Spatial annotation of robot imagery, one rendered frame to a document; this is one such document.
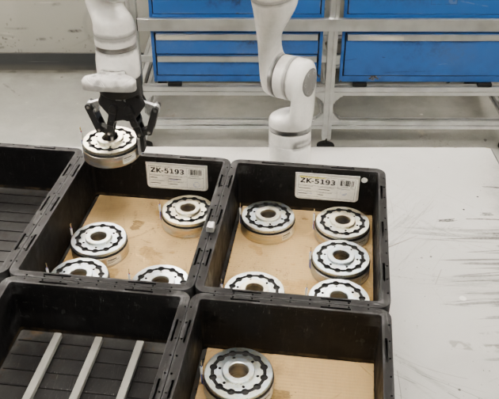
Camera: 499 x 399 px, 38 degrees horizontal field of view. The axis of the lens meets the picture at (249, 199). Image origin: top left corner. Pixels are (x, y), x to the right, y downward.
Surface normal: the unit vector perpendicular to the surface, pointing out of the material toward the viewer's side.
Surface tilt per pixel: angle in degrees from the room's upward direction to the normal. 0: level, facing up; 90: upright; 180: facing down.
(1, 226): 0
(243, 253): 0
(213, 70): 90
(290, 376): 0
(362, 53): 90
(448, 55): 90
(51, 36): 90
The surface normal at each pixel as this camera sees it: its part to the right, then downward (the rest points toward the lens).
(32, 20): 0.00, 0.56
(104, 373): 0.00, -0.83
